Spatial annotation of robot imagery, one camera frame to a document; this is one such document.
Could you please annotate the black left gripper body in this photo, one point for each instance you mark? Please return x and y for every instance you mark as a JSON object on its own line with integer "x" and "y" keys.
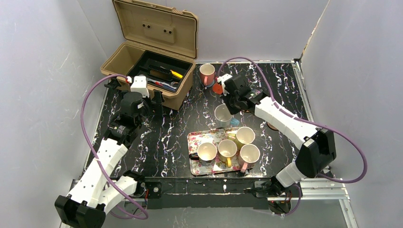
{"x": 135, "y": 96}

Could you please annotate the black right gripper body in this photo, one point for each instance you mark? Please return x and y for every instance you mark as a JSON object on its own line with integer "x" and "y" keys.
{"x": 231, "y": 93}

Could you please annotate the red coaster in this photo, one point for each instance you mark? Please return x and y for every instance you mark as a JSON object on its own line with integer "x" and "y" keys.
{"x": 217, "y": 88}

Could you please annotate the light blue mug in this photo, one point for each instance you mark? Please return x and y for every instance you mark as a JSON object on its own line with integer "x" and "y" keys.
{"x": 224, "y": 118}

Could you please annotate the green mug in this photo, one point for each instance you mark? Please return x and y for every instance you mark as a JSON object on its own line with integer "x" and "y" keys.
{"x": 243, "y": 136}

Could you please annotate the pink mug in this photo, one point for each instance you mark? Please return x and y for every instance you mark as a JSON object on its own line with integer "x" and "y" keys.
{"x": 207, "y": 74}
{"x": 248, "y": 156}

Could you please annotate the dark walnut wooden coaster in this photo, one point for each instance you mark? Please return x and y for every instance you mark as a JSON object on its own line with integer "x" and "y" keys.
{"x": 272, "y": 127}

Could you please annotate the floral rectangular tray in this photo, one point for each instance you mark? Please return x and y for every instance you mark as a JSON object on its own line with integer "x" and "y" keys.
{"x": 212, "y": 136}

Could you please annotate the tan plastic toolbox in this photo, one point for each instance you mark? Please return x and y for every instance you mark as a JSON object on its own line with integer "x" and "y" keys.
{"x": 159, "y": 29}

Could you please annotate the blue grey coaster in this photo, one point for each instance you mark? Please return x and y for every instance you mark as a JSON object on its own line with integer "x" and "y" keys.
{"x": 208, "y": 86}

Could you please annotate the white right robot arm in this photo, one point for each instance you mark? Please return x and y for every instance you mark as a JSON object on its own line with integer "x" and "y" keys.
{"x": 316, "y": 145}

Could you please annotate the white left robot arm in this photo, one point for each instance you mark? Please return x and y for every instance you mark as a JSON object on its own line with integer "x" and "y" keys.
{"x": 95, "y": 194}

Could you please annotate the silver wrench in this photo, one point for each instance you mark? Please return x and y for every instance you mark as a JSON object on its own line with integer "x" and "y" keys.
{"x": 173, "y": 85}

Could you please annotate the black tool tray insert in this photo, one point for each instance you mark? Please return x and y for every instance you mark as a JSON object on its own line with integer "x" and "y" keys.
{"x": 149, "y": 65}

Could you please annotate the yellow mug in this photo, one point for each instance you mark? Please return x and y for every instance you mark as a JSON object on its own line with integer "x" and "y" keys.
{"x": 226, "y": 151}

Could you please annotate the black mug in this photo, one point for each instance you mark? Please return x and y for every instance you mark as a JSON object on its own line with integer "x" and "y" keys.
{"x": 205, "y": 153}

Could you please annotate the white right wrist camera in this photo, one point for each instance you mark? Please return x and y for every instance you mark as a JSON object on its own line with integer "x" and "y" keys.
{"x": 221, "y": 80}

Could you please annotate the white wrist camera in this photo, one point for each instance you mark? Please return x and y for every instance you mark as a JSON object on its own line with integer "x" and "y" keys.
{"x": 139, "y": 84}
{"x": 221, "y": 80}

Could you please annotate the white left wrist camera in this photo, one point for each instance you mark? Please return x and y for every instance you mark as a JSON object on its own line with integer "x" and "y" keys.
{"x": 139, "y": 84}

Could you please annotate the yellow handled screwdriver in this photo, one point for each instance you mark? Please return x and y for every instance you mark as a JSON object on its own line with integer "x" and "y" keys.
{"x": 172, "y": 73}

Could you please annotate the aluminium frame rail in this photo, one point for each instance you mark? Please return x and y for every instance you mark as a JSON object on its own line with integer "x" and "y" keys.
{"x": 318, "y": 187}

